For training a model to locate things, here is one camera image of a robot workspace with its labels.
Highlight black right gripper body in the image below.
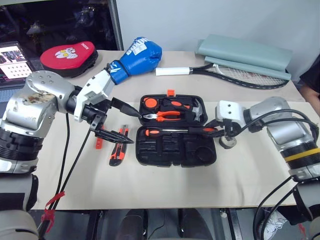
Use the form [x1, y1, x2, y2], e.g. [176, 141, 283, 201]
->
[219, 119, 243, 139]

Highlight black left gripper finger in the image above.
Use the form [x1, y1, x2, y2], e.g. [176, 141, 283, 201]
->
[94, 128, 136, 145]
[111, 97, 144, 119]

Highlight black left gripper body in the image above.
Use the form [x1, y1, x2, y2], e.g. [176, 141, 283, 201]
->
[83, 98, 113, 133]

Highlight black electrical tape roll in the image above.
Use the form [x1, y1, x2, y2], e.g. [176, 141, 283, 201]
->
[219, 136, 237, 150]

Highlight orange voltage tester pen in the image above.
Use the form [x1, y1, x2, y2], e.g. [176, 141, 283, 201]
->
[95, 124, 105, 150]

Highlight long orange black screwdriver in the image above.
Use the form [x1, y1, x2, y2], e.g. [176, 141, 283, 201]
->
[144, 127, 190, 138]
[187, 126, 219, 137]

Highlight orange black utility knife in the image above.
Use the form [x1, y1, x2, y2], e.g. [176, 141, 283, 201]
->
[108, 124, 130, 167]

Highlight black plastic tool case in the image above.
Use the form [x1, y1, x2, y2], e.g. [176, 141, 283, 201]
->
[134, 89, 217, 169]

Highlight steel claw hammer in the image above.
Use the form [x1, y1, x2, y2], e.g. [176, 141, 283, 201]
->
[183, 97, 205, 123]

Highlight orange black tape measure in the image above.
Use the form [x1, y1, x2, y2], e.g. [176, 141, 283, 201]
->
[142, 96, 159, 110]

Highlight blue boxing glove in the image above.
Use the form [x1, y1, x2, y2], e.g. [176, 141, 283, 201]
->
[106, 36, 163, 86]

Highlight black white-grip tennis racket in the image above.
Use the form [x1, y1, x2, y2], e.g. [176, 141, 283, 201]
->
[155, 62, 288, 90]

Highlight red black punching pad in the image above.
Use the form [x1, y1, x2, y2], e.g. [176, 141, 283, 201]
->
[39, 41, 99, 79]

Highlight grey-green folded mat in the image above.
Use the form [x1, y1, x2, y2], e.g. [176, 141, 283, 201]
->
[195, 33, 294, 81]

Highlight dark rounded shape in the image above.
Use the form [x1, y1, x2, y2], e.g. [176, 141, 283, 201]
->
[177, 208, 209, 240]
[119, 208, 149, 240]

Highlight person in black shirt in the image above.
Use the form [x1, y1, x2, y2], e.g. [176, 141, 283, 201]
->
[298, 53, 320, 116]

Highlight open laptop computer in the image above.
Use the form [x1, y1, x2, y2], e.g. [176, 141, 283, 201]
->
[0, 41, 34, 103]

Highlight white sneaker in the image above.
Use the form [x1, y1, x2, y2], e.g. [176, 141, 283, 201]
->
[259, 211, 289, 240]

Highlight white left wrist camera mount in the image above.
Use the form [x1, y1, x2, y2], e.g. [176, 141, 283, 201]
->
[73, 69, 116, 123]

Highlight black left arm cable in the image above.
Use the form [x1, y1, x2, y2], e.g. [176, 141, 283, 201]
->
[55, 113, 71, 201]
[37, 128, 92, 240]

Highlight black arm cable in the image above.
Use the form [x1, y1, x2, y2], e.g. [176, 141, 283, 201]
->
[234, 108, 316, 240]
[55, 113, 71, 201]
[37, 128, 92, 240]

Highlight orange handled pliers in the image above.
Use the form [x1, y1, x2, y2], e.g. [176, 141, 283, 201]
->
[142, 110, 181, 123]

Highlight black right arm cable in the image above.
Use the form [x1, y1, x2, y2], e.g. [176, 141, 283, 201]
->
[234, 108, 316, 240]

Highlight grey metal frame post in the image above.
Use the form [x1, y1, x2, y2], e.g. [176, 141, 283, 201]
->
[108, 0, 125, 51]

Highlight black table frame leg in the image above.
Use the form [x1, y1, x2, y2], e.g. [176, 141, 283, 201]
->
[86, 209, 105, 240]
[219, 207, 239, 240]

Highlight red tape cable wrap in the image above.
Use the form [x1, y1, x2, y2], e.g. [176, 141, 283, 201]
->
[41, 191, 66, 233]

